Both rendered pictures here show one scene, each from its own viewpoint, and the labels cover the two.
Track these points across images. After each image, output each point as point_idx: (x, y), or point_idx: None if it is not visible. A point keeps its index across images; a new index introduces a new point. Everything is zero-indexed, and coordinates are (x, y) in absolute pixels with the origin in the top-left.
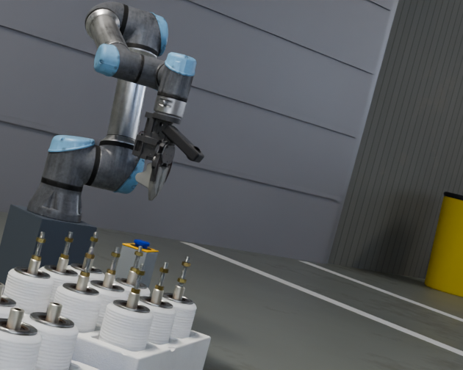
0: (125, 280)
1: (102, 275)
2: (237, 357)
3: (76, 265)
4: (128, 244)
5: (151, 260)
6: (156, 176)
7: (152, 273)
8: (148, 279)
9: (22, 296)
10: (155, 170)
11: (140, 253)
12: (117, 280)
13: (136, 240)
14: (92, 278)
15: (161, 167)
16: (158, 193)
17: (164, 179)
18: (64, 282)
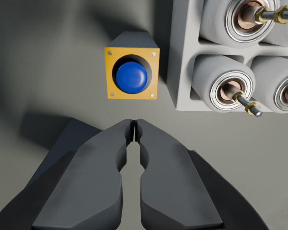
0: (242, 29)
1: (235, 65)
2: None
3: (231, 103)
4: (143, 94)
5: (131, 44)
6: (192, 168)
7: (112, 41)
8: (122, 40)
9: None
10: (239, 194)
11: None
12: (257, 34)
13: (144, 85)
14: (250, 69)
15: (173, 216)
16: (121, 122)
17: (85, 161)
18: None
